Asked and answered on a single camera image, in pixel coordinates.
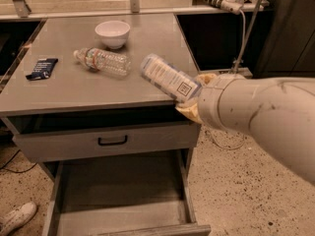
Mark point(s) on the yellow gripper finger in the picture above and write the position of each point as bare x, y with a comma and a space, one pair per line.
189, 110
204, 79

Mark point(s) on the blue plastic bottle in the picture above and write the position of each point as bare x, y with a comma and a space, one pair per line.
175, 83

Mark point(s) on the black drawer handle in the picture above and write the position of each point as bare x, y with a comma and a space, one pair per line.
113, 141

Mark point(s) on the grey drawer cabinet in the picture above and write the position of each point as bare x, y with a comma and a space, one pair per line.
76, 98

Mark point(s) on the white shoe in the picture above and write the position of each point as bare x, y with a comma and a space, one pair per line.
17, 218

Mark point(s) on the grey metal bracket block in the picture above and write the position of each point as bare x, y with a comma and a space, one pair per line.
245, 72

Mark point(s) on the open grey lower drawer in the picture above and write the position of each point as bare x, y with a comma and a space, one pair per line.
144, 194

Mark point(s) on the dark blue snack packet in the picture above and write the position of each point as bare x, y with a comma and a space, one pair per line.
42, 69

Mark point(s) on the white power strip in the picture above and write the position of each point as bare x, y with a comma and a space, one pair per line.
230, 6

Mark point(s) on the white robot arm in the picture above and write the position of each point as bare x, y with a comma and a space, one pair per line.
278, 113

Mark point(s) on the white bowl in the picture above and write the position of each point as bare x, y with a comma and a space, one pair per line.
113, 34

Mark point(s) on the clear water bottle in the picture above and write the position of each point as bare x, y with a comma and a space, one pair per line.
99, 60

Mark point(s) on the closed grey upper drawer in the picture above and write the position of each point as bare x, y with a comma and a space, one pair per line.
77, 144

